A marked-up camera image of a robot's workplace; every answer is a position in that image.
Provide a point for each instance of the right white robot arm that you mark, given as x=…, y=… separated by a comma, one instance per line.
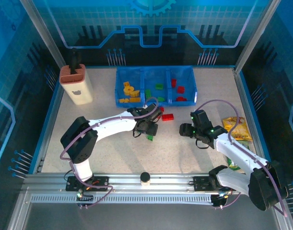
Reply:
x=237, y=153

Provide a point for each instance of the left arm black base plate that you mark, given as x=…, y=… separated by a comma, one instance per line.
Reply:
x=100, y=183

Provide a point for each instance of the red lego brick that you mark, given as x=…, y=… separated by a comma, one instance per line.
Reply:
x=161, y=109
x=173, y=82
x=180, y=89
x=167, y=117

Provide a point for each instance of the yellow snack bag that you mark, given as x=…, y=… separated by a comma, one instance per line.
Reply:
x=239, y=130

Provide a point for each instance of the white knife block, terracotta top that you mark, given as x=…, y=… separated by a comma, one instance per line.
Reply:
x=79, y=91

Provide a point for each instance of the small orange lego brick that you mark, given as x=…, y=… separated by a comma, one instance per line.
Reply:
x=126, y=84

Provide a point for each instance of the green snack bag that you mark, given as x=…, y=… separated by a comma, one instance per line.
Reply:
x=232, y=165

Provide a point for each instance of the green lego brick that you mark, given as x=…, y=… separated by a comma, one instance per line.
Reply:
x=149, y=138
x=148, y=93
x=160, y=99
x=158, y=86

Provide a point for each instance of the blue three-compartment bin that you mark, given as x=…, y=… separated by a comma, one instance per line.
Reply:
x=155, y=74

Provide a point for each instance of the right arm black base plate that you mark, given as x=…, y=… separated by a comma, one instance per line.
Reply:
x=200, y=183

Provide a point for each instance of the aluminium mounting rail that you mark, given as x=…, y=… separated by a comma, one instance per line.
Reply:
x=170, y=179

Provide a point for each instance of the yellow lego brick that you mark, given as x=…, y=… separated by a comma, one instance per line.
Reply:
x=134, y=99
x=136, y=93
x=123, y=100

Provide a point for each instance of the yellow round lego piece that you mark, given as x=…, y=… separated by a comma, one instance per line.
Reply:
x=129, y=90

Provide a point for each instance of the red lego wedge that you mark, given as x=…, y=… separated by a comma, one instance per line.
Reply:
x=181, y=98

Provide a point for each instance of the aluminium frame post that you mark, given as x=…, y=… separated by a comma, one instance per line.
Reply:
x=256, y=31
x=40, y=31

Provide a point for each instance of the black round knob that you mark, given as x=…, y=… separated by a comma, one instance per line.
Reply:
x=145, y=177

